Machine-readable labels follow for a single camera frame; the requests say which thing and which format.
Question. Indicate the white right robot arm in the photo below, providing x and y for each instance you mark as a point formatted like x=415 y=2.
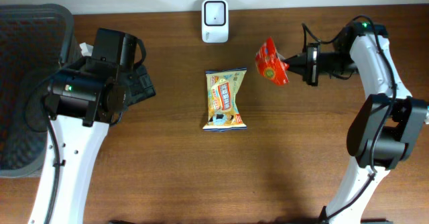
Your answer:
x=388 y=124

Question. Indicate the white barcode scanner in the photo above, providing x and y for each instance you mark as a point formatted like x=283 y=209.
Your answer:
x=215 y=21

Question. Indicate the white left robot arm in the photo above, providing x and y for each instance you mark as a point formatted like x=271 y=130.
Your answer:
x=84 y=99

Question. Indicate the grey plastic basket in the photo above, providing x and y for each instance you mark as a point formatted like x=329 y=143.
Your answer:
x=36 y=40

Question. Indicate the yellow wet wipes pack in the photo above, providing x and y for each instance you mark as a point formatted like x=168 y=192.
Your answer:
x=222 y=87

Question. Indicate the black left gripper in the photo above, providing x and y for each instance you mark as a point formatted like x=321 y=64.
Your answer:
x=142 y=83

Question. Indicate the red snack bag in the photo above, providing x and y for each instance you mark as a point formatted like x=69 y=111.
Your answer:
x=270 y=65

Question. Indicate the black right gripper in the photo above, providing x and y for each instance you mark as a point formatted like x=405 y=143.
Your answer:
x=312 y=64

